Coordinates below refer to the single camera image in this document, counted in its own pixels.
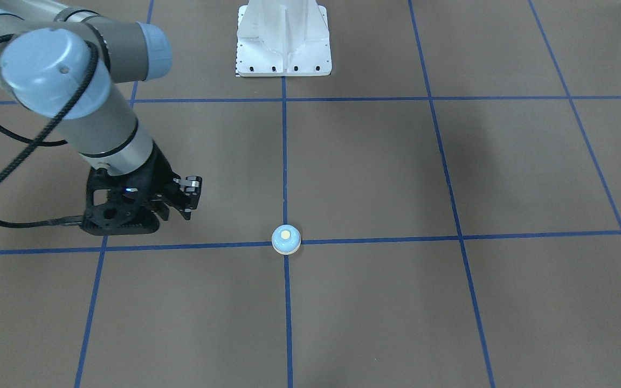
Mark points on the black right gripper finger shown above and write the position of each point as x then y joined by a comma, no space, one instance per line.
187,195

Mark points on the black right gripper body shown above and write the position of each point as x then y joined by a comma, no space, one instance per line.
160,175

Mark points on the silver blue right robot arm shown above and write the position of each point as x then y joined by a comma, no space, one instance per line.
65,63

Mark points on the blue and cream call bell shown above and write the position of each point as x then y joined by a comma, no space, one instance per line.
286,239

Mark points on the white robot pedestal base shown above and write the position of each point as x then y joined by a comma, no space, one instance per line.
283,39

